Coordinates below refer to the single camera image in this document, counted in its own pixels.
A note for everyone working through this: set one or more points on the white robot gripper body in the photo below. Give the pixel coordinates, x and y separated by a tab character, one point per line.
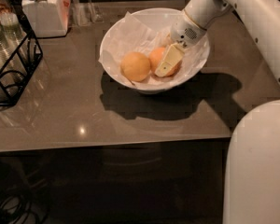
185	32

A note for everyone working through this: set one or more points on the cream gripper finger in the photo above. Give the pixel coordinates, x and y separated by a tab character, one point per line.
167	41
171	57

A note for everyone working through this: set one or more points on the orange fruit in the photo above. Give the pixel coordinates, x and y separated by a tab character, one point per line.
155	57

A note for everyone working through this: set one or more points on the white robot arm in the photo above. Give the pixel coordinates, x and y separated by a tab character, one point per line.
252	176

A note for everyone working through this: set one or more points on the white ceramic bowl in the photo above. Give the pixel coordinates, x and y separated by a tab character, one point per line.
146	19

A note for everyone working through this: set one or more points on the white paper liner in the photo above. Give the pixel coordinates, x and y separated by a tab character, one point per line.
133	38

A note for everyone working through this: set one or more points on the left yellow-orange fruit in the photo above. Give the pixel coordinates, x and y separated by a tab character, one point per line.
135	66

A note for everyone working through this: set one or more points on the clear acrylic stand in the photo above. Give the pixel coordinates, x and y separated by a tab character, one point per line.
85	13

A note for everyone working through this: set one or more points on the white lidded jar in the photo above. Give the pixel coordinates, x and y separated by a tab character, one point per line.
48	18

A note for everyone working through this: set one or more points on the clear plastic cup stack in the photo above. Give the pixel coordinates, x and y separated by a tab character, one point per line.
14	34

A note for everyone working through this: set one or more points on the black wire rack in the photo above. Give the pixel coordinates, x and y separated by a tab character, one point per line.
14	67

